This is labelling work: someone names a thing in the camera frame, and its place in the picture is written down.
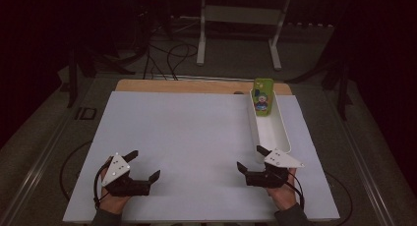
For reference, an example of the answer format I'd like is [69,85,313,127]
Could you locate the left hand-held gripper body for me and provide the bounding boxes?
[100,152,152,198]

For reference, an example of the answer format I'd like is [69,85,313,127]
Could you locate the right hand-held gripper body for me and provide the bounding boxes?
[245,147,306,190]

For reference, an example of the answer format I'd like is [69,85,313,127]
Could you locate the white plastic bin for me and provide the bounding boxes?
[247,87,292,164]

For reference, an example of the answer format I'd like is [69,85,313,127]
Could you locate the person's left hand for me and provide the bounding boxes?
[97,156,132,216]

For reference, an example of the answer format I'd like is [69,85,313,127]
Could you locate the person's right hand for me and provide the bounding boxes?
[266,168,298,211]

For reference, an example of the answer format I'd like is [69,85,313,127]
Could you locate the white table mat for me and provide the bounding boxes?
[62,90,341,223]

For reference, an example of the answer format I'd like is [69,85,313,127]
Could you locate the black tripod stand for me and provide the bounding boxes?
[284,53,354,122]
[66,43,136,109]

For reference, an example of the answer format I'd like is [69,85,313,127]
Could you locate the white metal stand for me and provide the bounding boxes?
[195,0,292,72]

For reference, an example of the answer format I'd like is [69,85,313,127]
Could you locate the left hand-held gripper cable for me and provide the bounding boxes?
[92,159,112,210]

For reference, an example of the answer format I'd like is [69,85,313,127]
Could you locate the hand-held gripper cable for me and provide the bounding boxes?
[92,159,112,210]
[282,171,306,210]

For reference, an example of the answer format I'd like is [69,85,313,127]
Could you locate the right hand-held gripper cable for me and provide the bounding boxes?
[282,171,306,210]

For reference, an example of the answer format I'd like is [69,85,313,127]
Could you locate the black cable loop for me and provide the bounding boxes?
[324,170,354,226]
[59,140,94,201]

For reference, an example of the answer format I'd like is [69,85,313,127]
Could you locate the black floor cables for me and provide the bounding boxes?
[142,41,200,82]

